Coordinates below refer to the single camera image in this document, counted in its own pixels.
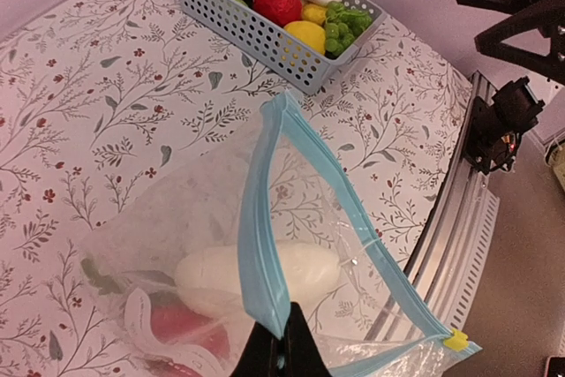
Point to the blue plastic basket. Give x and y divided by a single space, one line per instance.
273 28

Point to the white toy radish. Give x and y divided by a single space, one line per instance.
211 281

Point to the floral table mat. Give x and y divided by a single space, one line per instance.
100 99

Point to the front aluminium rail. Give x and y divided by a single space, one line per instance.
447 263

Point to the green toy grapes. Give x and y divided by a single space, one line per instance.
342 27

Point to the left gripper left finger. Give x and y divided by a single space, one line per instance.
260 357

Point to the red toy cabbage ball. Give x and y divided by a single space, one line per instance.
280 12

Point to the yellow toy banana piece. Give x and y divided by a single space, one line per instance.
314 13

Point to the yellow toy lemon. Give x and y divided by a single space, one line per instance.
309 33

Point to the clear zip top bag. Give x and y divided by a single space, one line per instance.
274 179

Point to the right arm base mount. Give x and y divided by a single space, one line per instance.
498 124

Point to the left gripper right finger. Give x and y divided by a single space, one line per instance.
301 357

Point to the red toy tomato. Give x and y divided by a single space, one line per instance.
197 345

